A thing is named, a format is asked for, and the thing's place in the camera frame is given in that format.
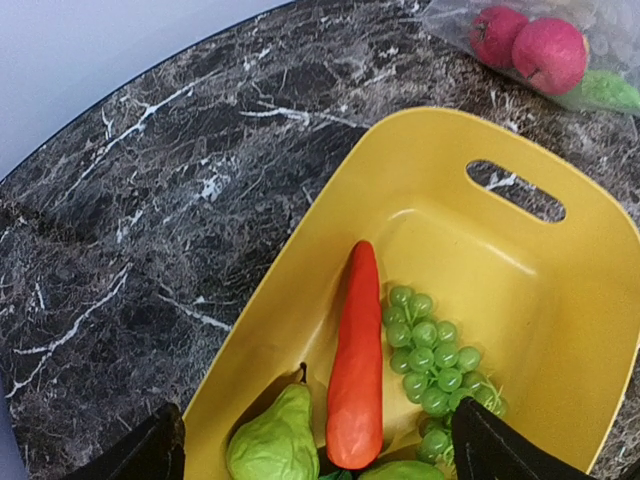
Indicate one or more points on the green bumpy cucumber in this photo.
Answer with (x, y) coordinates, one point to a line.
(606, 90)

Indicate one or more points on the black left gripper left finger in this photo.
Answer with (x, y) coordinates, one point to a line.
(154, 449)

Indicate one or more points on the red tomato front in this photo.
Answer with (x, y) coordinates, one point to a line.
(551, 55)

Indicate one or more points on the green grape bunch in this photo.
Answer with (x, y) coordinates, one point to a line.
(437, 371)

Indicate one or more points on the yellow plastic basket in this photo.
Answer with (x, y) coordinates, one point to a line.
(535, 263)

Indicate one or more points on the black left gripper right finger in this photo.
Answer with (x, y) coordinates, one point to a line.
(485, 447)

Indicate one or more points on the green leafy vegetable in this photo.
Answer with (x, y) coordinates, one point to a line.
(338, 475)

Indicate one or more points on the green chayote front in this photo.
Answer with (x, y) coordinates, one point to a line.
(403, 470)

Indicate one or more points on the clear zip top bag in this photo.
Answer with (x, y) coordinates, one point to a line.
(610, 29)

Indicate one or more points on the orange carrot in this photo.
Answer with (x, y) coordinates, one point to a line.
(354, 427)

